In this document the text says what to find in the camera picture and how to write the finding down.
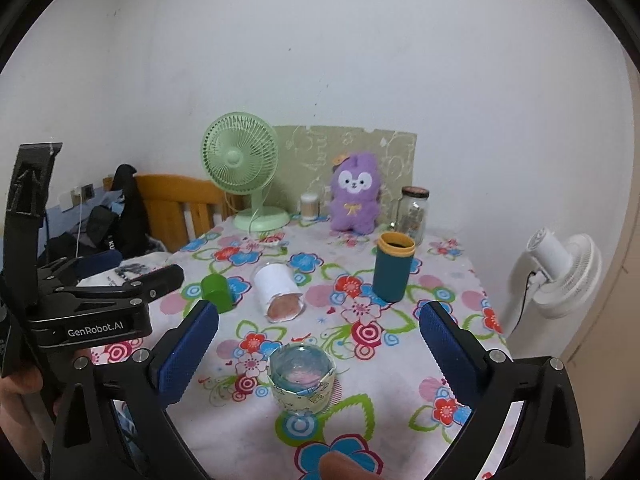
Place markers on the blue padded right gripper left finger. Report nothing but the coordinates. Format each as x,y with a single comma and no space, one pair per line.
179,352

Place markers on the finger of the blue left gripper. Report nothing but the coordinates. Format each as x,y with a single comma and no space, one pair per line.
159,283
86,267

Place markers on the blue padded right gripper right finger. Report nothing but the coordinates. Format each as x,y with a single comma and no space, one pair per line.
464,362

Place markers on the glass cup yellow cartoon sleeve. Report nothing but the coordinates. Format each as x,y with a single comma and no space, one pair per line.
302,378

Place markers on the small green cup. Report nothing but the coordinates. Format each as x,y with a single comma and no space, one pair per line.
215,289

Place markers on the glass cup white sleeve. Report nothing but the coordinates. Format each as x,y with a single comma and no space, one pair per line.
279,297

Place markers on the teal cup yellow rim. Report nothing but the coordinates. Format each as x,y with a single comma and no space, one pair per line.
393,263

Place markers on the person's left hand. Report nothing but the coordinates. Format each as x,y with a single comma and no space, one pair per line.
16,422

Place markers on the person's right hand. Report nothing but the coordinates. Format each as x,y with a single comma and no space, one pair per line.
337,466

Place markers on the black bag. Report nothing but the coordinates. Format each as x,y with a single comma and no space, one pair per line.
120,222

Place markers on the wooden chair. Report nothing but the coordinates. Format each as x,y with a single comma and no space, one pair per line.
165,207

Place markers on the white standing fan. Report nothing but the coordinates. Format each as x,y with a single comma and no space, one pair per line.
566,274

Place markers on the floral tablecloth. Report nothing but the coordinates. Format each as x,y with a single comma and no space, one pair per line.
391,409

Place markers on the green desk fan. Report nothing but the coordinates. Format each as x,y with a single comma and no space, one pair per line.
240,153

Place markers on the glass jar dark lid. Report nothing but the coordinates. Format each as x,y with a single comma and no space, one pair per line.
411,212

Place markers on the cotton swab container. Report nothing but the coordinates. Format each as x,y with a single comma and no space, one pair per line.
309,205

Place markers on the green patterned board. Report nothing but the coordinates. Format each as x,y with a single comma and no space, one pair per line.
307,156

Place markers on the purple plush toy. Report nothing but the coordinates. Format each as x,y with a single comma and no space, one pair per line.
355,189

